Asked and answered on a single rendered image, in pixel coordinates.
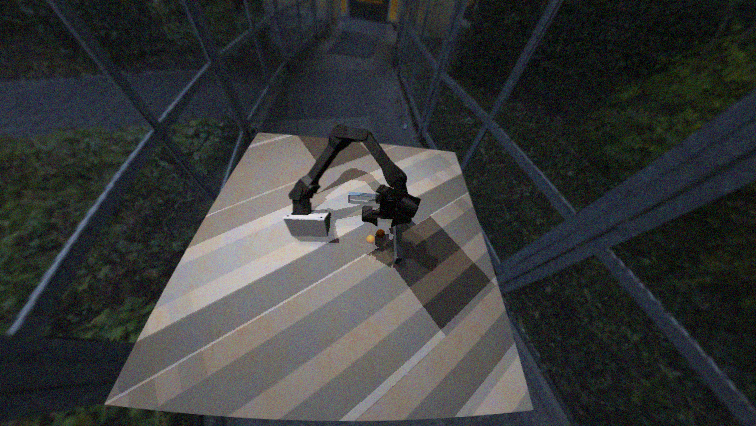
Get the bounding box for clear low corner walls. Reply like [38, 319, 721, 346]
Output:
[349, 195, 397, 261]

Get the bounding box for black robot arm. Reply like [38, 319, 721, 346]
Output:
[288, 124, 421, 218]

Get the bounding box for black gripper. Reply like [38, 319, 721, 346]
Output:
[362, 202, 411, 227]

